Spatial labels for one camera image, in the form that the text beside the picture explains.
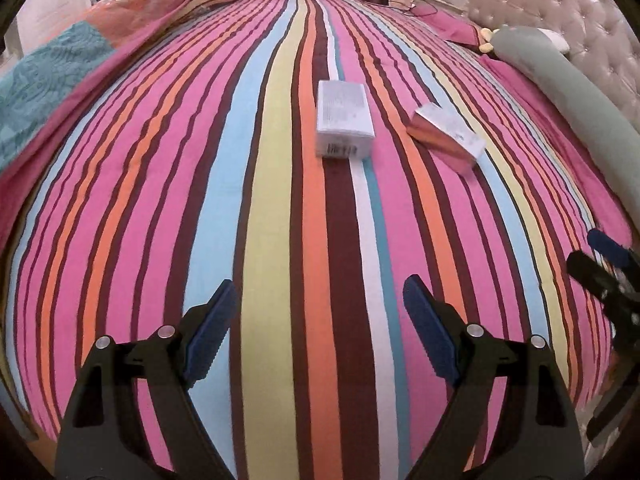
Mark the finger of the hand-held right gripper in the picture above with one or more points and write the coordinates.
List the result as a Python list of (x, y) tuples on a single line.
[(612, 250), (595, 272)]

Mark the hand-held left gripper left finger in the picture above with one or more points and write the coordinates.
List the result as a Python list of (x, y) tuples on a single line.
[(210, 332)]

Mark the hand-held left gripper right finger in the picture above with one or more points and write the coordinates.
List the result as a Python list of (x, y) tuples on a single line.
[(432, 332)]

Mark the striped bedsheet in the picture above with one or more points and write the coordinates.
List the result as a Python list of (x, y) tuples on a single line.
[(300, 240)]

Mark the pink blanket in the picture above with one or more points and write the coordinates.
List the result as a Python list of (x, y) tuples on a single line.
[(540, 115)]

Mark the green bolster pillow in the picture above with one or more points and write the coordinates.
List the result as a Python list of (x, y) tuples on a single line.
[(575, 90)]

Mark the white box red side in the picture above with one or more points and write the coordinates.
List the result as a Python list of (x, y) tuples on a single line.
[(450, 135)]

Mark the white pillow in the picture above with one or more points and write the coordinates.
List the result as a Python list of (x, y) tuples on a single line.
[(555, 40)]

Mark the white rectangular box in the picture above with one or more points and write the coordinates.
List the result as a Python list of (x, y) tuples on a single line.
[(345, 115)]

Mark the yellow plush toy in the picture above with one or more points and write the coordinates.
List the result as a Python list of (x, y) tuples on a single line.
[(486, 40)]

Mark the tufted beige headboard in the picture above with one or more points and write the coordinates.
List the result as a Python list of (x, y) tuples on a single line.
[(560, 5)]

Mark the pink pillow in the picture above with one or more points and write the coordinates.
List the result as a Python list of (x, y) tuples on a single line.
[(455, 27)]

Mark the orange and teal quilt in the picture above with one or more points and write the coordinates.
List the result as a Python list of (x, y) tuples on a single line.
[(75, 60)]

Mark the white cabinet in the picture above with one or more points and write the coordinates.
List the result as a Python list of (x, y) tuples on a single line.
[(50, 15)]

